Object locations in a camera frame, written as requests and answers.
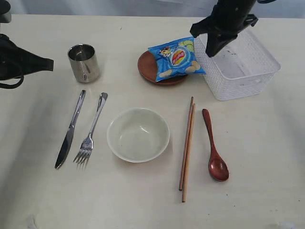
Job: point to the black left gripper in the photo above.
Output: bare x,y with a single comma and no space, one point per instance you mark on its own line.
15,61

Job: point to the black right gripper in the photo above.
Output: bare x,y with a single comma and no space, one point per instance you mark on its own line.
227,20

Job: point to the blue snack packet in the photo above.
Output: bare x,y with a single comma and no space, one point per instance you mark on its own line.
176,58

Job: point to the white woven plastic basket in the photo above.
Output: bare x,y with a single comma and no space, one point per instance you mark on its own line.
241,69

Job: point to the shiny stainless steel cup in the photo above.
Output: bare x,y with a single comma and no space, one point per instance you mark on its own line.
84,63

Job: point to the brown wooden plate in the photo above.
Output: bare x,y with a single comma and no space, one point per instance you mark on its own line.
147,67

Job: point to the short metal spoon handle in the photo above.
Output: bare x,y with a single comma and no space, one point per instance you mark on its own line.
86,147

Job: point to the pale green ceramic bowl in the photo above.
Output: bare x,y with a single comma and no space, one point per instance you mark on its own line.
138,135

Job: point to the light wooden chopstick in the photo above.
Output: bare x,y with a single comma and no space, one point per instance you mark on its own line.
189,145

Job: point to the reddish brown wooden spoon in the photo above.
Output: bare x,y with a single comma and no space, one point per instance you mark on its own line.
217,167

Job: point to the dark wooden chopstick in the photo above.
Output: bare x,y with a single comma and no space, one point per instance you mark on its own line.
186,145

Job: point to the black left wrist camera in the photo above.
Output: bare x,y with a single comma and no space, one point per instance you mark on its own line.
5,15

